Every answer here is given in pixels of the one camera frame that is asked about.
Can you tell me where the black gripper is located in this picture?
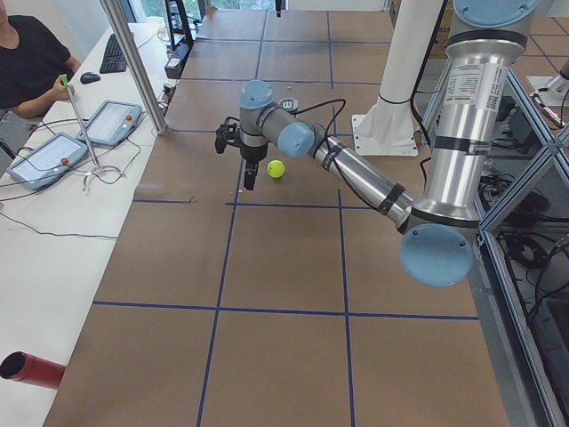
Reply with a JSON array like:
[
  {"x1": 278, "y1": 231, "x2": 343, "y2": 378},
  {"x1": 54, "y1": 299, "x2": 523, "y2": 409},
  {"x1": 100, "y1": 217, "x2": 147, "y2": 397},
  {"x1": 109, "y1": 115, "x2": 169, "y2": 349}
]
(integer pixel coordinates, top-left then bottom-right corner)
[{"x1": 240, "y1": 133, "x2": 267, "y2": 190}]

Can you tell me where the yellow tennis ball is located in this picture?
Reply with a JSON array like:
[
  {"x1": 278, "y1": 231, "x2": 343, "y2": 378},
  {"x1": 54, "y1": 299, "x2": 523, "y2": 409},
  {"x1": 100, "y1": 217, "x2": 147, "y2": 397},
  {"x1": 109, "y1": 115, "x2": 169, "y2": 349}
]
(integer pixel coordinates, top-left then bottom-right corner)
[{"x1": 267, "y1": 160, "x2": 285, "y2": 179}]

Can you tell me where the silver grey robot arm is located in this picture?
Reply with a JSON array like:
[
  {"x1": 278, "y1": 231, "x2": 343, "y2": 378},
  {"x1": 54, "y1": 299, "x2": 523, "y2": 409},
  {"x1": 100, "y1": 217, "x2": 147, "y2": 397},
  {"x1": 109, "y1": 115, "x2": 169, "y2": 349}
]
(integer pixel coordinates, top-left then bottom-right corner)
[{"x1": 236, "y1": 1, "x2": 538, "y2": 287}]

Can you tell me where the clear tennis ball can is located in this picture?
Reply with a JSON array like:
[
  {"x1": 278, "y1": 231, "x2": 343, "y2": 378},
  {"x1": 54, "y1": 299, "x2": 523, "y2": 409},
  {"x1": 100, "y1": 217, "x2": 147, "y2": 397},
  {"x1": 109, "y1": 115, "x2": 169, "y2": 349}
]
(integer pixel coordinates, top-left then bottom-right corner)
[{"x1": 279, "y1": 98, "x2": 299, "y2": 115}]

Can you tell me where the black computer box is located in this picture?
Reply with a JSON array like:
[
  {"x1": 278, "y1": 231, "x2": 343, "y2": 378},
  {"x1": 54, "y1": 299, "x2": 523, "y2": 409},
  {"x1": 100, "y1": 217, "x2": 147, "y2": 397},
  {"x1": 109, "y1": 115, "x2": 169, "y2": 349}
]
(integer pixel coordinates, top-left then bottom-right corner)
[{"x1": 164, "y1": 44, "x2": 190, "y2": 79}]

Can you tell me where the far blue teach pendant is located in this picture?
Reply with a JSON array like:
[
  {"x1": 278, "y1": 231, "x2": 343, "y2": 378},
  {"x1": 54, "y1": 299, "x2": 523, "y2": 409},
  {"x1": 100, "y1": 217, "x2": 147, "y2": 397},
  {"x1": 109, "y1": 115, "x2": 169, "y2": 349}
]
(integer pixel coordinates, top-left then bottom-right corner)
[{"x1": 84, "y1": 100, "x2": 142, "y2": 148}]

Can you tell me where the blue teach pendant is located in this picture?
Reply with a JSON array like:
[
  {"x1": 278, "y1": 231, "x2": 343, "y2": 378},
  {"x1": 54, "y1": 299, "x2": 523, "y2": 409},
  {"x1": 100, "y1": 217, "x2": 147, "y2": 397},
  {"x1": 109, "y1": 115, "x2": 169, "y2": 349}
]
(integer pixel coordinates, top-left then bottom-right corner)
[
  {"x1": 84, "y1": 100, "x2": 142, "y2": 148},
  {"x1": 7, "y1": 133, "x2": 87, "y2": 190}
]

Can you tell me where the black keyboard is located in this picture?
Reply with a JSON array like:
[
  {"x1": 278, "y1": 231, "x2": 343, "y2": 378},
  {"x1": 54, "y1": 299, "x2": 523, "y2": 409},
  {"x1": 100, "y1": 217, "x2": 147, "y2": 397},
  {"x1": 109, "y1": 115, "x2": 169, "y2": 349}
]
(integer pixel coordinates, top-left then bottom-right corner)
[{"x1": 100, "y1": 34, "x2": 127, "y2": 74}]

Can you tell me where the black computer mouse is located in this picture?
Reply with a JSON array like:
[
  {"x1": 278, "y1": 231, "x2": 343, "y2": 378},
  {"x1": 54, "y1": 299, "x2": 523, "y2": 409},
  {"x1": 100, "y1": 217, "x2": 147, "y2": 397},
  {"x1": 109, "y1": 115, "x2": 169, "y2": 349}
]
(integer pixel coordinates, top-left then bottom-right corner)
[{"x1": 80, "y1": 72, "x2": 100, "y2": 85}]

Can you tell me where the near blue teach pendant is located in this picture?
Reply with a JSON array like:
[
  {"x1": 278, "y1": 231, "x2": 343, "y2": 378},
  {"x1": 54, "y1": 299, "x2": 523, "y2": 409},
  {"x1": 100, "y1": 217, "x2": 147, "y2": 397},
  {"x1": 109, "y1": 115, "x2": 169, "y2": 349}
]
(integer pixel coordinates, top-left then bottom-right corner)
[{"x1": 7, "y1": 133, "x2": 87, "y2": 190}]

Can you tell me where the metal reacher stick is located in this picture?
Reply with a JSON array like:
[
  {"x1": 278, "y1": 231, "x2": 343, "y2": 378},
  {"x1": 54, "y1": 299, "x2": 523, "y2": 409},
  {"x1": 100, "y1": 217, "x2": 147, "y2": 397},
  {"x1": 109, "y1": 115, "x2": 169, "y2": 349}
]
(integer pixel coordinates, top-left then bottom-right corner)
[{"x1": 59, "y1": 74, "x2": 125, "y2": 192}]

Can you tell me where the person in black shirt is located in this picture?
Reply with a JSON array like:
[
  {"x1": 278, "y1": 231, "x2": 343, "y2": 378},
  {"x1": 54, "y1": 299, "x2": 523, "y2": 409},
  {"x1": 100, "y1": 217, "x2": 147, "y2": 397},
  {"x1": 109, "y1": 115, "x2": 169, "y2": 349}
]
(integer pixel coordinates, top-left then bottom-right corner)
[{"x1": 1, "y1": 4, "x2": 81, "y2": 120}]

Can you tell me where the red cylinder tube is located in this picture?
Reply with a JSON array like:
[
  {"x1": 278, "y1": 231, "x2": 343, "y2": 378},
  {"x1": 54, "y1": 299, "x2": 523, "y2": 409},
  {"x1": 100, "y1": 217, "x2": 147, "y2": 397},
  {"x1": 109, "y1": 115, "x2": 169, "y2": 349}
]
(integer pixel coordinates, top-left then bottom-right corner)
[{"x1": 1, "y1": 351, "x2": 66, "y2": 390}]

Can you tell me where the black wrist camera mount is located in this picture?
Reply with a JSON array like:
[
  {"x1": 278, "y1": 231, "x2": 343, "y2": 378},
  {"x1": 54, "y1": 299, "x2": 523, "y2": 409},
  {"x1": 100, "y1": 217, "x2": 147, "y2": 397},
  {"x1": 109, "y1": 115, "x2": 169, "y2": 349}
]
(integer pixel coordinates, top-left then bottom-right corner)
[{"x1": 214, "y1": 117, "x2": 241, "y2": 154}]

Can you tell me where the black camera cable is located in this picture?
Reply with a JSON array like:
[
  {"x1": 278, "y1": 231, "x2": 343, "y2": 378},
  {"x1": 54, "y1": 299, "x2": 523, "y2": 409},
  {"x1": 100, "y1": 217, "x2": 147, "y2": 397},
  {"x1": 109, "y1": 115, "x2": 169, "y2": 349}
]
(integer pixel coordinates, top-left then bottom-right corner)
[{"x1": 293, "y1": 98, "x2": 348, "y2": 139}]

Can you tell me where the white pedestal column base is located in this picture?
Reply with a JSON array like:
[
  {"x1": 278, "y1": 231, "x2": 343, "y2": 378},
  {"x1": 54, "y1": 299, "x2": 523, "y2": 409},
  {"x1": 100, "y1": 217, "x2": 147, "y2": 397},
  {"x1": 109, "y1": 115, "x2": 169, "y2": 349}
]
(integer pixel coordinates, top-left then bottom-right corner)
[{"x1": 352, "y1": 0, "x2": 445, "y2": 157}]

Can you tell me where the aluminium frame post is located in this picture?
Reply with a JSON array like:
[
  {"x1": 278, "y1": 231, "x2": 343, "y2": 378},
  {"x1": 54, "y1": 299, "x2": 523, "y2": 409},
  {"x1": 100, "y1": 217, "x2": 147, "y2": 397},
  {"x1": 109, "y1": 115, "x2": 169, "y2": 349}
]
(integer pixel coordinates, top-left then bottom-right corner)
[{"x1": 100, "y1": 0, "x2": 167, "y2": 135}]

